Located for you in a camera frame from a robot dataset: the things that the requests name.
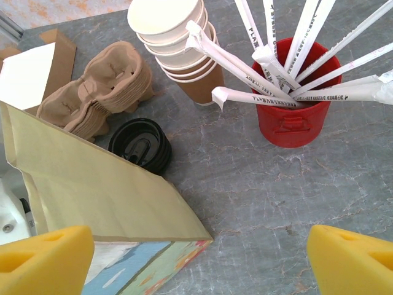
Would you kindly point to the brown cardboard box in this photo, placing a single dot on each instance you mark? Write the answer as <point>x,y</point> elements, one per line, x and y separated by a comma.
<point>64,55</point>

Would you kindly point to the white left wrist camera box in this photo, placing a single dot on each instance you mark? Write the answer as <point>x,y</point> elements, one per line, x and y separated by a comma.
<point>12,215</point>

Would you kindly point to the white paper-wrapped straw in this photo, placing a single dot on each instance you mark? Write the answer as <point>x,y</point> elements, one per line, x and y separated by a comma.
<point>307,30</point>
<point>221,46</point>
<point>270,24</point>
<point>251,30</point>
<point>353,61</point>
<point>347,37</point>
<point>261,99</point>
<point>270,70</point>
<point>337,97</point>
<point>353,81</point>
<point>221,60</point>

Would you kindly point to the aluminium frame rail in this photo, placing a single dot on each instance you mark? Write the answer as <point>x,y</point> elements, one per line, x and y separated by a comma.
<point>10,26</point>

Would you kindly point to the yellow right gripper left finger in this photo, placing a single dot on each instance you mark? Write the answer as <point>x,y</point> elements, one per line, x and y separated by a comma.
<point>40,264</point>

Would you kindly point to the red straw holder cup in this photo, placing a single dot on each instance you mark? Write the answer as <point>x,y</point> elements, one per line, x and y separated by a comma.
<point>291,129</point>

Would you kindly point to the floral paper bag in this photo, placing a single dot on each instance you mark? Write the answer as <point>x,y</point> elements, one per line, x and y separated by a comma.
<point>92,190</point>

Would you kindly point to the stack of pulp cup carriers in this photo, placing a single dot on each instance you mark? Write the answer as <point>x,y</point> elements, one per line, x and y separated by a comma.
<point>101,83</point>

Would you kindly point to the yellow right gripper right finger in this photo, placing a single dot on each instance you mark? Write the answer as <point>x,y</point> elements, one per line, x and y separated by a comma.
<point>353,264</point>

